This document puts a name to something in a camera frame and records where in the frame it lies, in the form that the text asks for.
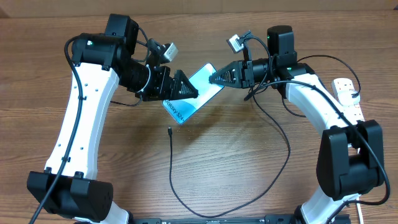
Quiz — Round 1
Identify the white power strip cord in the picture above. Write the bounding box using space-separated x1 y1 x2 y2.
356 146 365 224

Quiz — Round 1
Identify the white charger adapter plug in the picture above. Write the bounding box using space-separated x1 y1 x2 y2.
337 90 361 108

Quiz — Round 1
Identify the black USB charging cable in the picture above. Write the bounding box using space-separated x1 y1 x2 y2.
167 55 362 218

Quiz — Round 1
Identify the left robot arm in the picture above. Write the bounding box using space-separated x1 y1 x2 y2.
27 14 198 223

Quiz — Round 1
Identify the Galaxy smartphone blue screen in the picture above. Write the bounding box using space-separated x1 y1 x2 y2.
162 63 223 124

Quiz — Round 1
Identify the white power strip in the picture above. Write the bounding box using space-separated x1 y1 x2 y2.
331 78 364 121

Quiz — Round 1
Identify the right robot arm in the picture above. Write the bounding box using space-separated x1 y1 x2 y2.
209 26 389 223

